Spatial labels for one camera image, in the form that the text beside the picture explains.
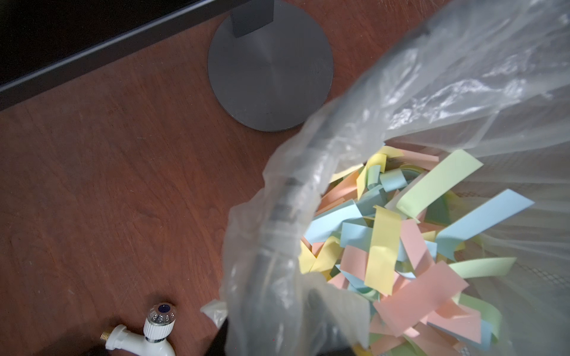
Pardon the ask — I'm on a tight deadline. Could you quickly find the white plastic faucet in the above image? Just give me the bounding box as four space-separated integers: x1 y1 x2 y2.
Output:
100 302 177 356

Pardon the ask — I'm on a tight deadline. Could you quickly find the clear plastic bin liner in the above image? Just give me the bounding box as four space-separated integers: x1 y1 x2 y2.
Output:
199 0 570 356

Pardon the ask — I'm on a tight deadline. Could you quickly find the round grey monitor stand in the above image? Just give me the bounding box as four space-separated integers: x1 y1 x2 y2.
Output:
208 0 334 132

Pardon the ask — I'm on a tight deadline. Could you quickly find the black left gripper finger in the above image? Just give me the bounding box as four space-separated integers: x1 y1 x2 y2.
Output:
204 319 229 356

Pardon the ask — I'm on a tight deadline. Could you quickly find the black flat monitor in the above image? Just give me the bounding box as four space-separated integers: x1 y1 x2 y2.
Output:
1 0 242 109

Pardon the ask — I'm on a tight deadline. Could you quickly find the pile of discarded sticky notes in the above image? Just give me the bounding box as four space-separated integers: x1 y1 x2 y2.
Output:
299 146 532 355

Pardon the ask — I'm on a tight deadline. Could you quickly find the mesh waste bin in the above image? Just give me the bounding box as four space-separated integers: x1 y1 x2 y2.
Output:
231 26 570 356

